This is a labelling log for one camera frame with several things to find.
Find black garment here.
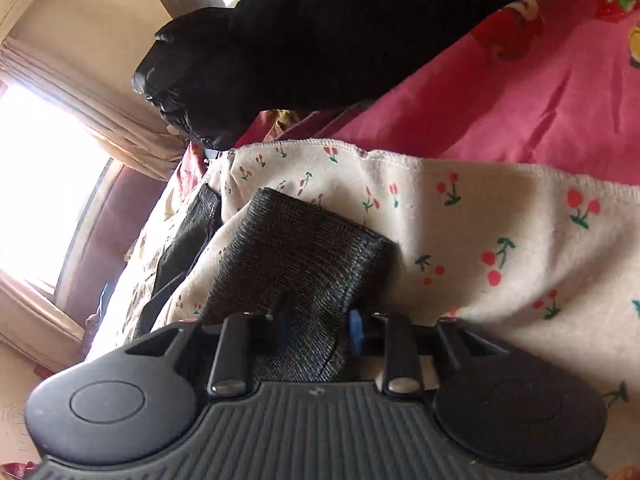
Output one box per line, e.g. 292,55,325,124
132,0,516,151

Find white cherry print sheet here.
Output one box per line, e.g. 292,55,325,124
84,138,640,476

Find beige curtain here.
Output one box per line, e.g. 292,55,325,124
1,37,186,181

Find pink floral bedsheet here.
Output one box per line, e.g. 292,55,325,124
203,0,639,216

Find dark grey checked pants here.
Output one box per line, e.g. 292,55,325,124
133,186,399,384

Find maroon padded window bench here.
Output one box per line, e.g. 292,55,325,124
54,159,166,325

